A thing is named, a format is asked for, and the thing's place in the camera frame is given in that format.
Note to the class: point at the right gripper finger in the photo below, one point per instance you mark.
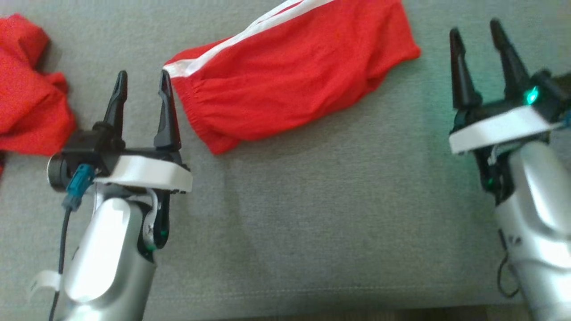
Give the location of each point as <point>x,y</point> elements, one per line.
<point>511,67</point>
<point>461,76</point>

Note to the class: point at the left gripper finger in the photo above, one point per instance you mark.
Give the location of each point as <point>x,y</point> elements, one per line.
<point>117,111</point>
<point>167,116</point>

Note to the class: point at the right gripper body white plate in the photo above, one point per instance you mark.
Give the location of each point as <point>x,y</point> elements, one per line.
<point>495,129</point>

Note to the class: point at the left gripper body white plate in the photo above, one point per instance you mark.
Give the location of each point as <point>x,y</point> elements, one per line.
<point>147,171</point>

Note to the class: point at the red white striped jersey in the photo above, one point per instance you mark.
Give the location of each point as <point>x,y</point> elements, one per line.
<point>26,102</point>

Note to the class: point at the red shorts white side stripe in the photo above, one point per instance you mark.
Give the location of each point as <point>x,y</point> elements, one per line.
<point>290,76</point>

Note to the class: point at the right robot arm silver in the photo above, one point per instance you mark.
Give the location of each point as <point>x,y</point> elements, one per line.
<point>539,200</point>

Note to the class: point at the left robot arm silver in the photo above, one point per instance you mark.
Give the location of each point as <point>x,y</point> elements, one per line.
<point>102,254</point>

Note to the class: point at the large grey sofa seat cushion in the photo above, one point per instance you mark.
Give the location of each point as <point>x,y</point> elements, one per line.
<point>312,223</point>

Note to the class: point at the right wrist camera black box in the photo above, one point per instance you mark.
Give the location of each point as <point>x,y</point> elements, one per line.
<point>551,91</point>

